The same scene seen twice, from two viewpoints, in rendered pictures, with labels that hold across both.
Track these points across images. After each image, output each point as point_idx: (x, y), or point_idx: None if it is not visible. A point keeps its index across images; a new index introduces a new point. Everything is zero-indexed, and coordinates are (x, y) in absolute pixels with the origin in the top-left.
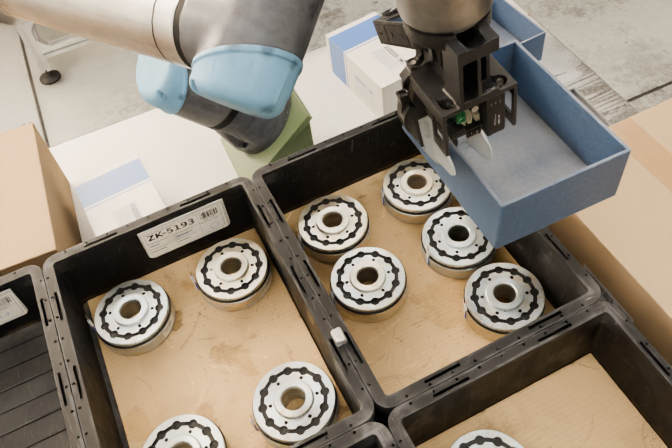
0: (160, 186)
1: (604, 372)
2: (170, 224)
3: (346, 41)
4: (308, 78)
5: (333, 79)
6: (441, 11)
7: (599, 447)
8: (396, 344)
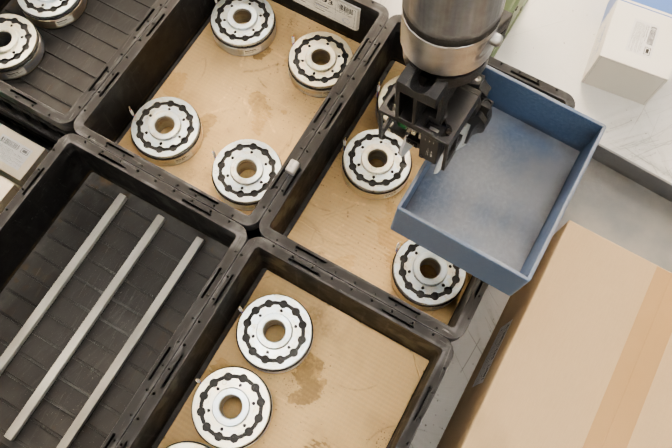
0: None
1: (418, 378)
2: None
3: None
4: None
5: (599, 9)
6: (407, 40)
7: (352, 401)
8: (342, 214)
